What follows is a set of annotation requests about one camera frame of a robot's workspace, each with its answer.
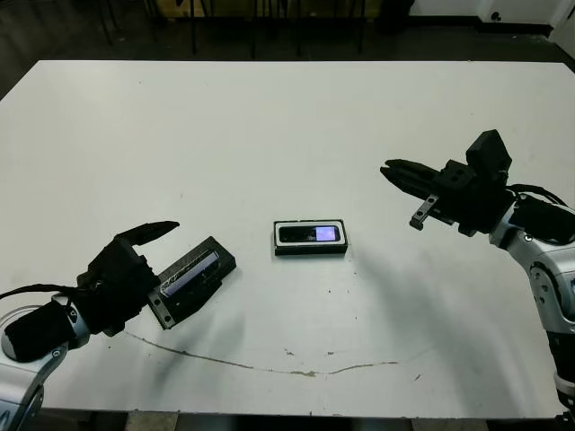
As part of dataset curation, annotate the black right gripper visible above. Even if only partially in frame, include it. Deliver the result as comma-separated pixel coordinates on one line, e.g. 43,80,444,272
379,159,513,237

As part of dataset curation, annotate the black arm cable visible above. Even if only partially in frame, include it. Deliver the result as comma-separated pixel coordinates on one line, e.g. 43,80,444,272
507,182,570,212
0,281,91,303

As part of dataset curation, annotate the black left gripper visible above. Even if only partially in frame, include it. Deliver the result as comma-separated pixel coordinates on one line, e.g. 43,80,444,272
70,220,225,338

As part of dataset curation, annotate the black box base white insert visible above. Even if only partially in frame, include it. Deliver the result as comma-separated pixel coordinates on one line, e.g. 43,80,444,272
271,218,349,258

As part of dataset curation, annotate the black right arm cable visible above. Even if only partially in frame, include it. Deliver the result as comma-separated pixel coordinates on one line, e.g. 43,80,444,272
507,182,570,212

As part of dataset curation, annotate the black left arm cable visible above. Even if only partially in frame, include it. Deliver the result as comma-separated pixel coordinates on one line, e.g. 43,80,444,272
0,281,91,303

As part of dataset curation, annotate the yellow wooden board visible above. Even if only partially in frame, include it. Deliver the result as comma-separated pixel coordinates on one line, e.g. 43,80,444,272
155,0,192,18

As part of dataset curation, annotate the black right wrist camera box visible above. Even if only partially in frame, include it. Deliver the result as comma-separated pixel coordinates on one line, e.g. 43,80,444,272
465,128,513,185

